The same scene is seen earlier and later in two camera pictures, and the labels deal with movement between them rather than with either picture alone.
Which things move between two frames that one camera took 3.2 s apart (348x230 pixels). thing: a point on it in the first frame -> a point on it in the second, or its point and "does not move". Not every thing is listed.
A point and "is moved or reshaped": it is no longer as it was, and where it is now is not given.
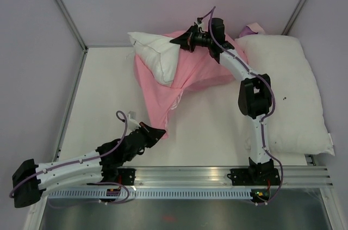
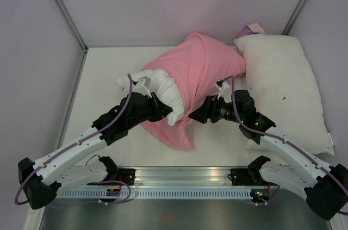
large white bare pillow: x=297 y=124 does not move
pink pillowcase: x=196 y=69 is moved or reshaped
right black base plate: x=254 y=176 does not move
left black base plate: x=126 y=176 does not move
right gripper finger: x=184 y=39 -> x=206 y=111
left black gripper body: x=129 y=157 -> x=147 y=114
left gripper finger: x=152 y=135 -> x=159 y=109
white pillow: x=158 y=54 -> x=163 y=87
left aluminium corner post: x=63 y=8 does not move
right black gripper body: x=202 y=38 -> x=225 y=111
